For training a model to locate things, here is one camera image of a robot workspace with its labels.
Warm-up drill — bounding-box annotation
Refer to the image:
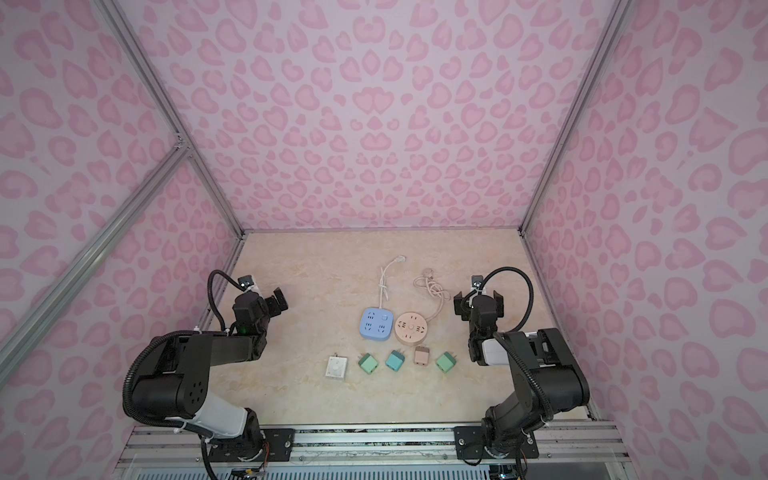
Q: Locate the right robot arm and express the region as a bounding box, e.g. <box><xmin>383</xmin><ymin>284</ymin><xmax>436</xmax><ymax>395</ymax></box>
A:
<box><xmin>453</xmin><ymin>292</ymin><xmax>590</xmax><ymax>466</ymax></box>

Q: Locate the teal charger plug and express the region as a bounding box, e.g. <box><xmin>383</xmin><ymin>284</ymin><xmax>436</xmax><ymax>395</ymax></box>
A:
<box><xmin>385</xmin><ymin>350</ymin><xmax>405</xmax><ymax>372</ymax></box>

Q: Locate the pink round power strip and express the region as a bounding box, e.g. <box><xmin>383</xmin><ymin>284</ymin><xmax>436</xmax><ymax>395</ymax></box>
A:
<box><xmin>393</xmin><ymin>268</ymin><xmax>450</xmax><ymax>347</ymax></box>

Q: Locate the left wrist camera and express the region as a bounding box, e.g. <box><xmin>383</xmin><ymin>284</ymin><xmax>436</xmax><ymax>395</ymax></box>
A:
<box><xmin>237</xmin><ymin>275</ymin><xmax>260</xmax><ymax>294</ymax></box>

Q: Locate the left wall aluminium strut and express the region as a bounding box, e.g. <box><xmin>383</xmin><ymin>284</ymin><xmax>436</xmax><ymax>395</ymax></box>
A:
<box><xmin>1</xmin><ymin>141</ymin><xmax>189</xmax><ymax>385</ymax></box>

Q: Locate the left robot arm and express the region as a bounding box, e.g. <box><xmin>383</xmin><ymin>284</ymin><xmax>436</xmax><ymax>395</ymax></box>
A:
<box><xmin>122</xmin><ymin>288</ymin><xmax>288</xmax><ymax>460</ymax></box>

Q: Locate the blue square power strip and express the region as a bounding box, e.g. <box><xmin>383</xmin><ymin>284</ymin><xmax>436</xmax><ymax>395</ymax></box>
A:
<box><xmin>359</xmin><ymin>307</ymin><xmax>394</xmax><ymax>341</ymax></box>

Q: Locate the light green charger plug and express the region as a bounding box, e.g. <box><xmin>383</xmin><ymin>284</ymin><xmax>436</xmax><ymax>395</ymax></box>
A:
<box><xmin>357</xmin><ymin>353</ymin><xmax>379</xmax><ymax>375</ymax></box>

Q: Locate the pink charger plug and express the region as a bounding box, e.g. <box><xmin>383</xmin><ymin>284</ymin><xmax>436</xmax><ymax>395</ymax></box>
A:
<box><xmin>413</xmin><ymin>346</ymin><xmax>430</xmax><ymax>366</ymax></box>

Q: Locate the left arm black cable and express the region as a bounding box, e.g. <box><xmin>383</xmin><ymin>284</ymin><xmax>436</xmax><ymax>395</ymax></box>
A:
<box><xmin>206</xmin><ymin>269</ymin><xmax>246</xmax><ymax>332</ymax></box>

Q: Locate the white charger plug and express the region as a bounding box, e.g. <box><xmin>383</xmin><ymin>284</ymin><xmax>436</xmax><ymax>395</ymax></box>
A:
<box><xmin>325</xmin><ymin>355</ymin><xmax>348</xmax><ymax>380</ymax></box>

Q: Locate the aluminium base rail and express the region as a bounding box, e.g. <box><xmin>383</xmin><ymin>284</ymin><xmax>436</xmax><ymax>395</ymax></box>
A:
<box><xmin>114</xmin><ymin>420</ymin><xmax>636</xmax><ymax>479</ymax></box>

